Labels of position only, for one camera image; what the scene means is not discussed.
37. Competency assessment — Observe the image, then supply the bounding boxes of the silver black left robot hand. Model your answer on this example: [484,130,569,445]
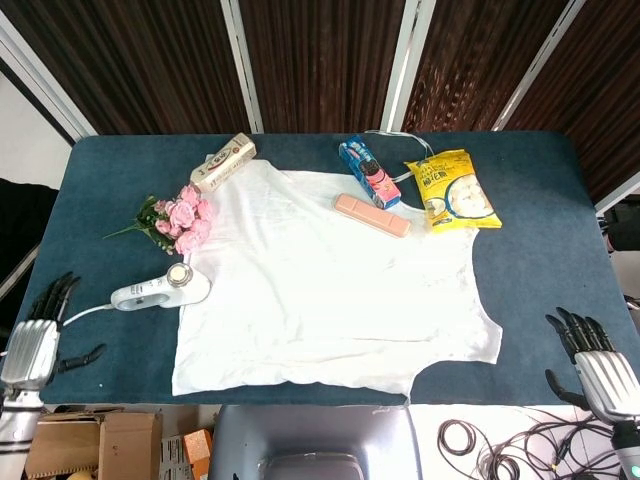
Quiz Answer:
[0,271,108,391]

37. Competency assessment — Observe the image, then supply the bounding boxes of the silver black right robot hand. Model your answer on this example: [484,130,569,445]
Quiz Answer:
[544,306,640,424]

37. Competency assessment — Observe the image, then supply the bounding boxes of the white handheld steamer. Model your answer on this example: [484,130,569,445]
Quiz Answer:
[110,262,213,314]

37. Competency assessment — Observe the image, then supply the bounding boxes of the white cloth garment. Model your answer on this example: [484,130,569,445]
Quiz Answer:
[170,159,504,399]

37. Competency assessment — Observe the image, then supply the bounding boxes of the brown cardboard box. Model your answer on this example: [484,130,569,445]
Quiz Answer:
[22,407,164,480]

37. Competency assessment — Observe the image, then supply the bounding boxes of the black chair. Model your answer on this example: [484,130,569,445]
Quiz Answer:
[0,177,60,331]

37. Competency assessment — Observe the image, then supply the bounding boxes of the black equipment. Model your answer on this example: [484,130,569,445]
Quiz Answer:
[599,197,640,254]

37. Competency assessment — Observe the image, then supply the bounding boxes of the dark teal table cover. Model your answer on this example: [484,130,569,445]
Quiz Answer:
[9,130,636,407]

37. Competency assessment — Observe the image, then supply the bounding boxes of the small orange box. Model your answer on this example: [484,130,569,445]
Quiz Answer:
[182,428,215,480]

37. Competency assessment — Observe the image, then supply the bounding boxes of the pink flower bouquet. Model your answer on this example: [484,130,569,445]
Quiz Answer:
[102,184,217,257]

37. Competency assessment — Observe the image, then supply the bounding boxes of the yellow snack bag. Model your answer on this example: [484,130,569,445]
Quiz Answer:
[403,147,503,235]

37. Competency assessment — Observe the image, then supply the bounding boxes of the beige milk carton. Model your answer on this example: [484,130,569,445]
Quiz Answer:
[189,132,258,194]

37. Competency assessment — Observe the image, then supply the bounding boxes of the pink rectangular bar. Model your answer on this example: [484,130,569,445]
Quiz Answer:
[333,193,413,239]

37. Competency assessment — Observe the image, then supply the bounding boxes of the grey robot torso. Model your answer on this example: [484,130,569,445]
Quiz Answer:
[207,403,424,480]

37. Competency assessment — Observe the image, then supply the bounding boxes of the blue cookie box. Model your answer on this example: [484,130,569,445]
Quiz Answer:
[338,134,403,211]

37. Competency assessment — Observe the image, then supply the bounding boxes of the brown folding partition screen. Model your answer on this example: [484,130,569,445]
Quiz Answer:
[0,0,640,204]

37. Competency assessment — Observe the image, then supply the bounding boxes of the tangled dark cables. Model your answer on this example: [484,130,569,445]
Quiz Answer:
[474,406,621,480]

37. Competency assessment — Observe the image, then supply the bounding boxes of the coiled dark cable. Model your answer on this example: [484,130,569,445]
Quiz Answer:
[437,418,480,458]

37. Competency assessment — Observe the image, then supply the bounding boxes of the thin white cable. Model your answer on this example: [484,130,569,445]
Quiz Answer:
[363,128,432,184]

